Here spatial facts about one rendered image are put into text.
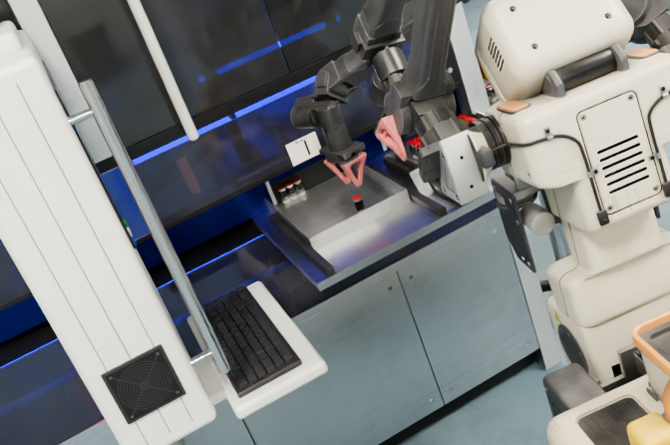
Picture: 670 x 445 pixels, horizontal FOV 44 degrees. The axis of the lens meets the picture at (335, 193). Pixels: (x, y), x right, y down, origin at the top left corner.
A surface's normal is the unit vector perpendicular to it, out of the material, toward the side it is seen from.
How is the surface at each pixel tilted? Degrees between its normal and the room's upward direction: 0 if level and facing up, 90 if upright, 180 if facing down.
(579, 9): 48
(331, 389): 90
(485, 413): 0
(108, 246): 90
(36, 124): 90
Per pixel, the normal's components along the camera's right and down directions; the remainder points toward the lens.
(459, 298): 0.37, 0.26
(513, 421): -0.33, -0.86
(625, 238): 0.18, 0.21
